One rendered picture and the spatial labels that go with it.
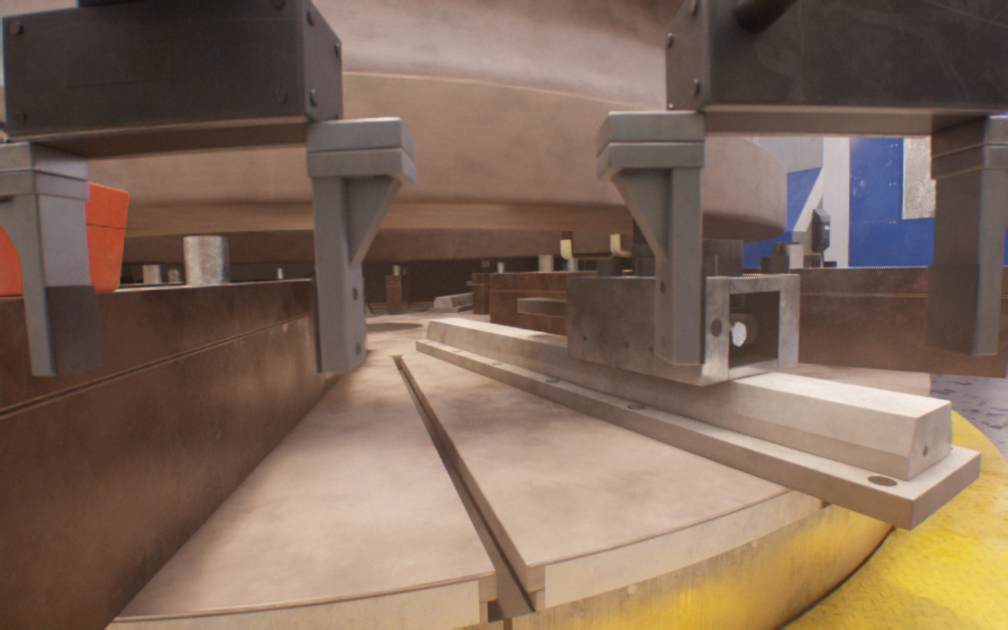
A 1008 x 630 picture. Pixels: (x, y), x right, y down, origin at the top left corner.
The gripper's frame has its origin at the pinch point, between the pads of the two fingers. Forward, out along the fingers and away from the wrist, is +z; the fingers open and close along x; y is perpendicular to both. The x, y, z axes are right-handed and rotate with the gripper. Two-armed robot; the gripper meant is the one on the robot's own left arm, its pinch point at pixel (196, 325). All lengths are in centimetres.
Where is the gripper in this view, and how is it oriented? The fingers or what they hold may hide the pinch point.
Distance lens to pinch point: 25.4
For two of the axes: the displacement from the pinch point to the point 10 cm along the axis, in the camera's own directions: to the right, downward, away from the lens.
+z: 0.2, 10.0, 0.9
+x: -10.0, 0.2, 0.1
